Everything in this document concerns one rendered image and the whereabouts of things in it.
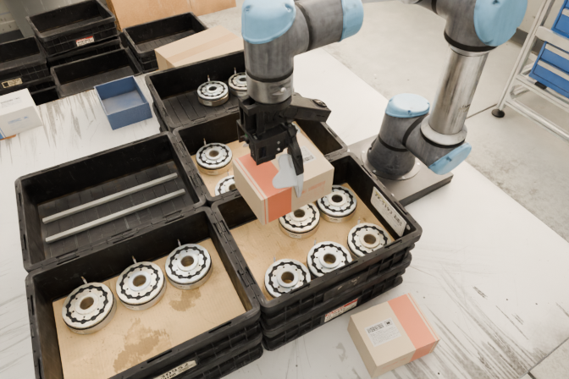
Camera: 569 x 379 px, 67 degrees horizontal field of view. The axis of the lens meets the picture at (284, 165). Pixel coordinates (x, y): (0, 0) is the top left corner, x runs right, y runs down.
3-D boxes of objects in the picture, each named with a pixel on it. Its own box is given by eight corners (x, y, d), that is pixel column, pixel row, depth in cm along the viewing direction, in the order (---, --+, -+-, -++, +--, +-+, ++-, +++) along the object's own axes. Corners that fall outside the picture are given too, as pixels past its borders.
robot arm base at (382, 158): (391, 137, 144) (399, 114, 137) (423, 165, 136) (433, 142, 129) (356, 151, 138) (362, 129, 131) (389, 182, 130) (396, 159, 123)
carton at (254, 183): (300, 157, 95) (301, 132, 90) (331, 193, 88) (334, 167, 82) (234, 185, 89) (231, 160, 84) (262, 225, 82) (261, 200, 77)
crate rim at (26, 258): (172, 135, 121) (170, 129, 119) (209, 210, 102) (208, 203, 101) (18, 184, 108) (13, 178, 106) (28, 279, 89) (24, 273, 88)
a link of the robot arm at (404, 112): (399, 118, 136) (411, 82, 126) (429, 144, 128) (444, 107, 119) (370, 129, 131) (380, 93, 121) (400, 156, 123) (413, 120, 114)
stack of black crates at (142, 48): (202, 78, 275) (191, 10, 243) (222, 102, 257) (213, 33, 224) (140, 96, 260) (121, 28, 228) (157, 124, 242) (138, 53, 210)
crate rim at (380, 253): (350, 156, 115) (350, 149, 114) (424, 238, 97) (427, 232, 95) (209, 210, 102) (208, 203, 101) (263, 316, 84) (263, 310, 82)
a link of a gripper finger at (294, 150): (288, 173, 79) (273, 129, 77) (295, 170, 80) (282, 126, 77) (299, 177, 75) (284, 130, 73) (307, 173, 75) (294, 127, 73)
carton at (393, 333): (372, 379, 95) (377, 366, 90) (346, 329, 103) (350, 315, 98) (432, 352, 99) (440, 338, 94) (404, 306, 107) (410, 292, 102)
